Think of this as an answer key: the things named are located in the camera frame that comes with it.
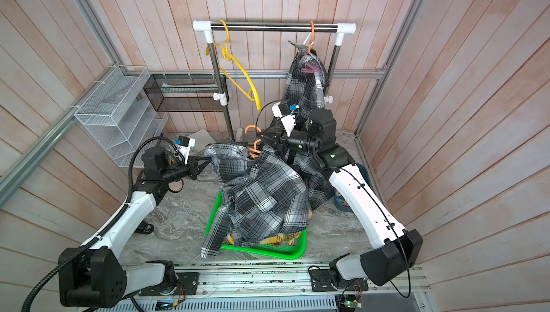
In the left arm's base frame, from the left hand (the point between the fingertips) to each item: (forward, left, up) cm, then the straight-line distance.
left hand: (210, 161), depth 79 cm
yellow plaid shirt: (-23, -28, -17) cm, 40 cm away
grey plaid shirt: (-16, -21, +2) cm, 26 cm away
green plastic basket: (-26, -30, -23) cm, 46 cm away
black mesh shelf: (+42, +19, +2) cm, 46 cm away
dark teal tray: (-6, -53, -21) cm, 58 cm away
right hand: (-4, -19, +18) cm, 26 cm away
